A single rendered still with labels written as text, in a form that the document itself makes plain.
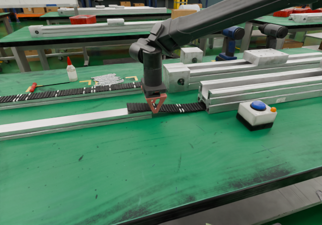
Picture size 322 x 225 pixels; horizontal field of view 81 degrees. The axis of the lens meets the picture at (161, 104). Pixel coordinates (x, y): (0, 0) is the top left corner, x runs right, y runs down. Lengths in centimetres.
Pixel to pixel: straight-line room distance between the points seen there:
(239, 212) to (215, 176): 66
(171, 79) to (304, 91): 53
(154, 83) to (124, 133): 18
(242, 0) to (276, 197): 102
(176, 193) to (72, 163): 27
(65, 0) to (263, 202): 325
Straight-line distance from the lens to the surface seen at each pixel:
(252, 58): 98
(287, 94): 88
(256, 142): 62
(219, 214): 110
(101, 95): 80
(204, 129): 62
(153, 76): 57
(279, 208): 123
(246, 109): 65
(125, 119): 63
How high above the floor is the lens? 116
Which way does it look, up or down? 31 degrees down
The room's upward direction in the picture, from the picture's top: straight up
